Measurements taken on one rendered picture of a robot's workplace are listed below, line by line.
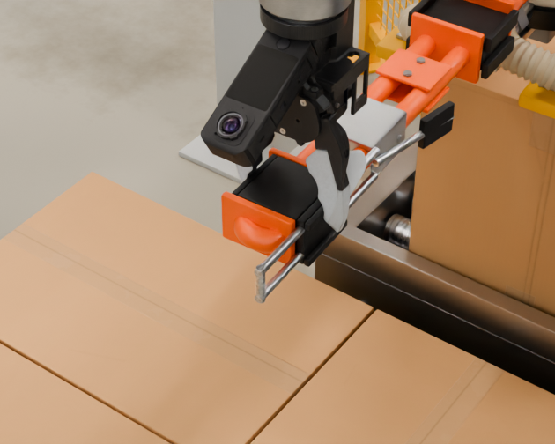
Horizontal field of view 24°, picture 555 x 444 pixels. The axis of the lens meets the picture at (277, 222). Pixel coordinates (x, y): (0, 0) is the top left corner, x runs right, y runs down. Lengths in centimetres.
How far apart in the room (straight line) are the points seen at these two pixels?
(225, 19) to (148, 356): 121
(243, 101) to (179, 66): 254
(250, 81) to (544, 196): 89
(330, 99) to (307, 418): 87
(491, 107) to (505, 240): 23
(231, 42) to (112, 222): 92
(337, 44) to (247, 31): 188
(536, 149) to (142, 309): 66
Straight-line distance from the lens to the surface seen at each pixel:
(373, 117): 124
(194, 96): 343
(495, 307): 196
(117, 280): 208
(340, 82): 107
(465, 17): 140
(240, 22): 296
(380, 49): 158
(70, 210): 223
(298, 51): 103
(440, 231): 199
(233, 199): 113
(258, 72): 103
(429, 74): 131
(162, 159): 322
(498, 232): 193
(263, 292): 108
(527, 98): 151
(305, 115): 106
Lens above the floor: 195
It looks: 40 degrees down
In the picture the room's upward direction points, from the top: straight up
